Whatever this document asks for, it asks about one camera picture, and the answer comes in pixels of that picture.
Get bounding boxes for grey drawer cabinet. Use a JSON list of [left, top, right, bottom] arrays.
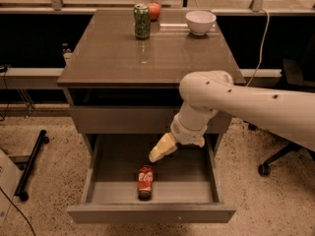
[[56, 9, 247, 157]]

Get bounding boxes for white cable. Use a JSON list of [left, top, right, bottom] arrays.
[[245, 9, 271, 88]]

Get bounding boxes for red apple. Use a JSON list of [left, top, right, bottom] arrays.
[[148, 2, 160, 21]]

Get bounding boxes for green soda can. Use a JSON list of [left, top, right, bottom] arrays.
[[134, 4, 151, 39]]

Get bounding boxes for black office chair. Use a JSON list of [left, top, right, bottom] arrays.
[[247, 36, 315, 177]]

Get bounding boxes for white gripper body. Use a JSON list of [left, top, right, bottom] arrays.
[[170, 113, 207, 145]]

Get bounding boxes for white panel at left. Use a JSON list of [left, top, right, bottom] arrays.
[[0, 149, 22, 227]]

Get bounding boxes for white bowl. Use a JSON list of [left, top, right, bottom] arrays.
[[186, 11, 217, 35]]

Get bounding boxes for grey top drawer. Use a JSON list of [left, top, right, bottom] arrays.
[[68, 104, 233, 135]]

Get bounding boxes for open middle drawer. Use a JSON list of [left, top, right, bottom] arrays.
[[67, 135, 236, 223]]

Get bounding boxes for black floor cable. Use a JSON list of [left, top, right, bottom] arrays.
[[0, 188, 36, 236]]

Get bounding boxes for red coke can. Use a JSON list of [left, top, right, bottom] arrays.
[[137, 165, 154, 200]]

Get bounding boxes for black wheeled stand leg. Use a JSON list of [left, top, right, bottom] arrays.
[[15, 130, 49, 202]]

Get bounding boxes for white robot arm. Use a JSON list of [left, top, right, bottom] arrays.
[[149, 71, 315, 162]]

